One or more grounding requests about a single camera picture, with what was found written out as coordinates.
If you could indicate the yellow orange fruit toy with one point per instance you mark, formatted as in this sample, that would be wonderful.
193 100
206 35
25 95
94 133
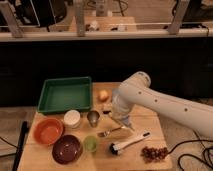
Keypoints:
103 95

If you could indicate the white handled dish brush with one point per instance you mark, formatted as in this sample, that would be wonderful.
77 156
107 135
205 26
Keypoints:
116 148

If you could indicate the green plastic tray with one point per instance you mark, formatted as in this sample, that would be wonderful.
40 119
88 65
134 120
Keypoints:
63 94

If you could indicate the black wooden eraser block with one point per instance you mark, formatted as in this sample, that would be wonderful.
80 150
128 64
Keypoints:
107 108

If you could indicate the orange bowl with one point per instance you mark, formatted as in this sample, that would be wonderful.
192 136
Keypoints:
48 131

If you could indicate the dark purple bowl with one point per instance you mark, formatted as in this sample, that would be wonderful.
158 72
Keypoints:
66 149

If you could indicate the metal cup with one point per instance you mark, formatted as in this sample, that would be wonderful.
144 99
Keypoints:
93 118

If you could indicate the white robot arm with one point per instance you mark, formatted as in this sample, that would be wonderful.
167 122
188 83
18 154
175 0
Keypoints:
135 90

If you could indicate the light blue towel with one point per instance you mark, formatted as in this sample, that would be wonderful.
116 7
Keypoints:
125 122

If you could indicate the white cup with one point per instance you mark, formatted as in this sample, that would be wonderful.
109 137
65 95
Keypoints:
72 118

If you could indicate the small green cup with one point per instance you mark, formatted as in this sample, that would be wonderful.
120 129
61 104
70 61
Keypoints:
90 143

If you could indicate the brown grape bunch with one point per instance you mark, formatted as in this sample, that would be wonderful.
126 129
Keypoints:
151 154

